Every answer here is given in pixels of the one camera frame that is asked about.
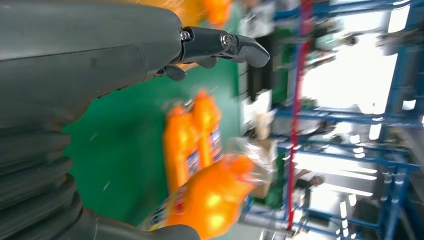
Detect black equipment case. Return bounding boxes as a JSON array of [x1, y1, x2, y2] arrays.
[[246, 34, 276, 102]]

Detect blue metal rack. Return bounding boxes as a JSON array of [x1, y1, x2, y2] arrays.
[[245, 0, 424, 240]]

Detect green plastic crate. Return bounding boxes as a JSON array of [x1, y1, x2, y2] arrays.
[[273, 29, 292, 104]]

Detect person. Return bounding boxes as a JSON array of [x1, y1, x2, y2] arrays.
[[293, 167, 327, 193]]

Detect red metal pole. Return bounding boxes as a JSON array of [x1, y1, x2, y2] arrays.
[[286, 0, 314, 229]]

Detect yellow plastic-wrapped board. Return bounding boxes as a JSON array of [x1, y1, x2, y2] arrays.
[[129, 0, 213, 72]]

